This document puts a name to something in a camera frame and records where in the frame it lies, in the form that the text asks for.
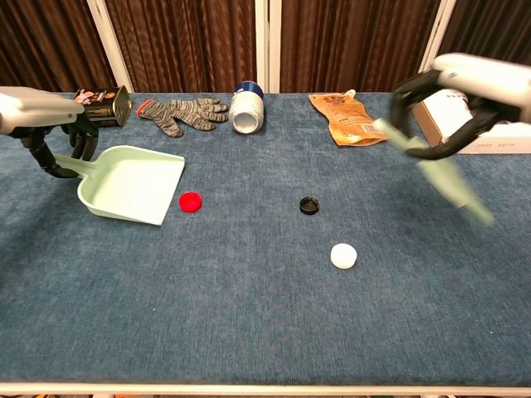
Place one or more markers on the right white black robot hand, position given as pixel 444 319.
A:
pixel 485 83

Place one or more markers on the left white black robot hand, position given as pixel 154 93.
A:
pixel 37 110

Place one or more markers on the mint green hand brush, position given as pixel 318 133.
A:
pixel 448 178

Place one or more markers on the mint green plastic dustpan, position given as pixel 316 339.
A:
pixel 128 182

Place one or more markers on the red bottle cap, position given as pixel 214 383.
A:
pixel 191 202

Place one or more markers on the black ring cap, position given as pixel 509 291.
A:
pixel 309 209

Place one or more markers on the white bottle cap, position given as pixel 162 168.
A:
pixel 344 255

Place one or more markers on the brown pleated curtain panel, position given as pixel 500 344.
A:
pixel 50 41
pixel 489 29
pixel 352 41
pixel 182 41

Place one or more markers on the white cardboard product box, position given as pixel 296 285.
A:
pixel 510 139

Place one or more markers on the black luncheon meat tin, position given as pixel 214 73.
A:
pixel 108 105

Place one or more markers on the brown spouted refill pouch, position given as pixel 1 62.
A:
pixel 344 116

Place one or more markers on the grey knitted work glove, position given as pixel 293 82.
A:
pixel 182 114

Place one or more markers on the white jar blue lid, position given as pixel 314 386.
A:
pixel 246 114

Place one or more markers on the white partition frame post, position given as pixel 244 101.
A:
pixel 108 45
pixel 437 33
pixel 267 45

